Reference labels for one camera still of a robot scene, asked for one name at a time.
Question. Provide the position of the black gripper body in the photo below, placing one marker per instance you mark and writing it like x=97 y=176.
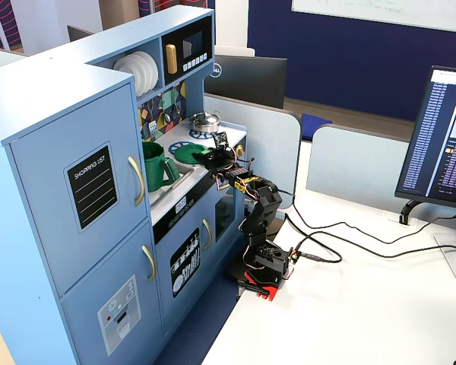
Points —
x=211 y=157

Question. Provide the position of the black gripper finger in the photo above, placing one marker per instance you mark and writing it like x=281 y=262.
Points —
x=206 y=153
x=207 y=164

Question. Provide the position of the green plate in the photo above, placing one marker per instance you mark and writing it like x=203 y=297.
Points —
x=184 y=155

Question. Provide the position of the red robot base clamp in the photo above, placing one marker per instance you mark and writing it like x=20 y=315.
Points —
x=268 y=291

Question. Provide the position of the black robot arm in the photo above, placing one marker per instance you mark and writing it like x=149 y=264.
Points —
x=266 y=213

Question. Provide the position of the steel pot with lid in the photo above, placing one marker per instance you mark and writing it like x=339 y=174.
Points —
x=204 y=121

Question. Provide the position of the gold stove knob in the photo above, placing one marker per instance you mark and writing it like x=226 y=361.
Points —
x=239 y=150

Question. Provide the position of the grey toy sink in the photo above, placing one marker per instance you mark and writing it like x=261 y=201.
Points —
x=171 y=188

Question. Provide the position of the light grey desk divider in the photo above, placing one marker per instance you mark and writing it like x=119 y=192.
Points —
x=357 y=159
x=266 y=152

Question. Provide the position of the green plastic jug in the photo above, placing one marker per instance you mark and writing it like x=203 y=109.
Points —
x=156 y=171

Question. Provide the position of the steel toy ladle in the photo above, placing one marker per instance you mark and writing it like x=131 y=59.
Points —
x=168 y=117

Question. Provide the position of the steel toy spoon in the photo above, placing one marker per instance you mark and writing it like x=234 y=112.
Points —
x=177 y=109

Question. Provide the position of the blue oven door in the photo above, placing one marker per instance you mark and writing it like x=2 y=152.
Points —
x=224 y=216

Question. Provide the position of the steel toy spatula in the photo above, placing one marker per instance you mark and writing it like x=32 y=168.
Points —
x=152 y=128

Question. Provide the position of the black Dell monitor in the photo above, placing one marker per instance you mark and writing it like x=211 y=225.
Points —
x=251 y=80

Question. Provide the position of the white toy plate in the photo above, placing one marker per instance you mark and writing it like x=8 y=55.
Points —
x=151 y=72
x=157 y=72
x=127 y=65

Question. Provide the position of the blue chair seat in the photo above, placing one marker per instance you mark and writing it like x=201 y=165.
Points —
x=313 y=125

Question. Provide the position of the black shopping list chalkboard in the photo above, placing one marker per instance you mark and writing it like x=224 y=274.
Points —
x=93 y=190

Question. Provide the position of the black microwave door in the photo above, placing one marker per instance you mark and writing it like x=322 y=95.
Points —
x=175 y=34

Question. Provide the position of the blue dishwasher door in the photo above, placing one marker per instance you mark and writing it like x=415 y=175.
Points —
x=163 y=285

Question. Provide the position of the blue fridge door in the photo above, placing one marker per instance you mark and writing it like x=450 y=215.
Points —
x=42 y=171

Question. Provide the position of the blue toy kitchen unit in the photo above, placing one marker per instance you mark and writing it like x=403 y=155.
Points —
x=42 y=95

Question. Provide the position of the black monitor behind kitchen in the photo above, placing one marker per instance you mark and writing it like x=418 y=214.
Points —
x=78 y=33

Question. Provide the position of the blue freezer door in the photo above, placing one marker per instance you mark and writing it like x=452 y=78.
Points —
x=87 y=304

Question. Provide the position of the black monitor stand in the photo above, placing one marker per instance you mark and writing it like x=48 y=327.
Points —
x=408 y=213

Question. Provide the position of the monitor with lit screen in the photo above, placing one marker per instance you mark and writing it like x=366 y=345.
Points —
x=437 y=133

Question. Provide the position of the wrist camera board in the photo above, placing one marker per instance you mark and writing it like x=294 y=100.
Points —
x=220 y=140

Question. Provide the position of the white wall whiteboard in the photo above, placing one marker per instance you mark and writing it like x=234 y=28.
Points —
x=384 y=9

